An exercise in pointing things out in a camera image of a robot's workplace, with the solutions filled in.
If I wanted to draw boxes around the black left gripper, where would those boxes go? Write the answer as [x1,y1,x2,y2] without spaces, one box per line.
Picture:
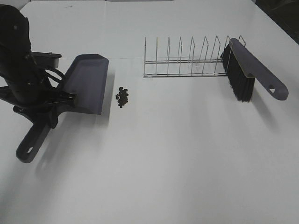
[0,52,77,129]

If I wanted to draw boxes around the grey plastic dustpan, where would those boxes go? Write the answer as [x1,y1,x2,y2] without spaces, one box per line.
[16,54,109,163]

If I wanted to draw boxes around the pile of coffee beans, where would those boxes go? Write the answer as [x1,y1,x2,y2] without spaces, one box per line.
[115,86,129,108]

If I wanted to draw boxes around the grey hand brush black bristles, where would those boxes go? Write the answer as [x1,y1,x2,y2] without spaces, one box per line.
[221,38,289,102]

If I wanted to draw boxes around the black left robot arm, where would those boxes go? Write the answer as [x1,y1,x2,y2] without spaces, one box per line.
[0,4,78,128]

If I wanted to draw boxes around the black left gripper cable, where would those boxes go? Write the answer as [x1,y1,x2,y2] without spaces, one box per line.
[43,69,65,91]

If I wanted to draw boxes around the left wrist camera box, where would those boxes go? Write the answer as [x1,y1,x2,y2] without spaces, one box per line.
[32,52,62,69]

